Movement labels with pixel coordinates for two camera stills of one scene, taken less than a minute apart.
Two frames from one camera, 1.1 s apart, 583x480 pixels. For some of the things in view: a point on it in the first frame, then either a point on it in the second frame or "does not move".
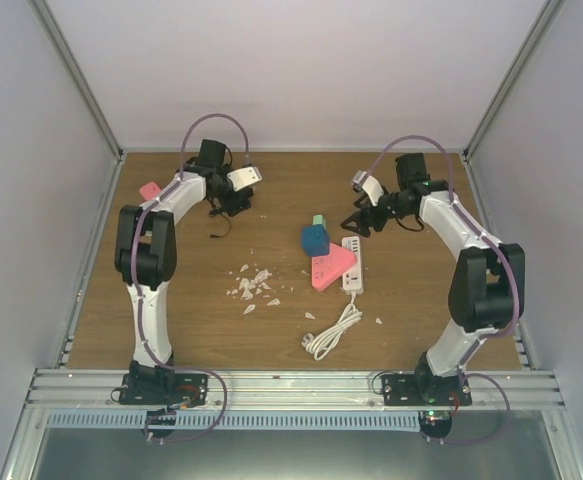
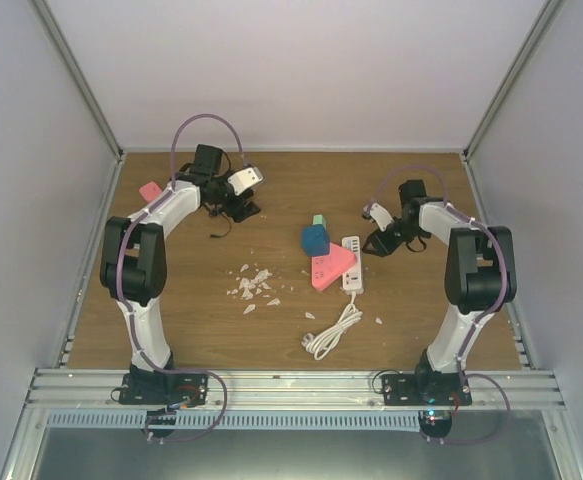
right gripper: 361,216 -> 383,247
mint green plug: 318,219 does not move
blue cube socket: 315,240 does not move
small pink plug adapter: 150,191 does not move
